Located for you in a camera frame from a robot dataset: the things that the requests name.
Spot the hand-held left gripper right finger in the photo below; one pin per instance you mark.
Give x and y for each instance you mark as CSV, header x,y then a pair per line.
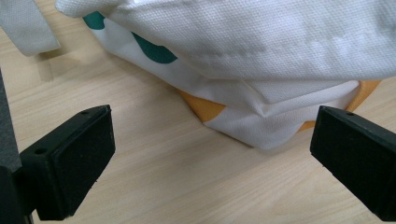
x,y
358,155

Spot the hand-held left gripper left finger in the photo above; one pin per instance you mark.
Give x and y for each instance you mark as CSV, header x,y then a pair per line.
x,y
67,168

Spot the white patterned fabric bag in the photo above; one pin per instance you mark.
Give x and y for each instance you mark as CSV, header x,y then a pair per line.
x,y
249,46

